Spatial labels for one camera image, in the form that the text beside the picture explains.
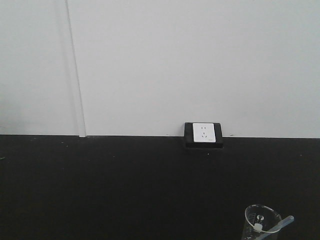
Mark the black socket housing box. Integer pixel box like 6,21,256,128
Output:
183,122,224,149

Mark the clear plastic pipette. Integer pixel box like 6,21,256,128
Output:
256,215,295,240

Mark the white wall power socket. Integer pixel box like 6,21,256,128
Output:
192,122,216,143

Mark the clear glass beaker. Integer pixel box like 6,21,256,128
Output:
241,204,282,240

